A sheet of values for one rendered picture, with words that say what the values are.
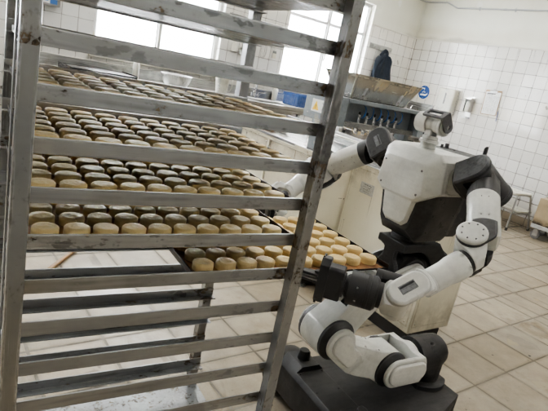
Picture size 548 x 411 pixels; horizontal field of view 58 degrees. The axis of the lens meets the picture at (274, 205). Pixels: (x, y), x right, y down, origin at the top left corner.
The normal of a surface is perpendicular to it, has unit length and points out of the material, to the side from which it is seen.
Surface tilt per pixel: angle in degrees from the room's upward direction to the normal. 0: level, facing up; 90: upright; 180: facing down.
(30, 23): 90
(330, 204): 90
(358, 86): 115
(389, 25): 90
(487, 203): 34
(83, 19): 90
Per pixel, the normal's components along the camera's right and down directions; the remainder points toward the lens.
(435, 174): -0.25, 0.14
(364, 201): -0.83, -0.01
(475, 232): -0.16, -0.72
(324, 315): -0.36, -0.77
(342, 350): 0.49, 0.32
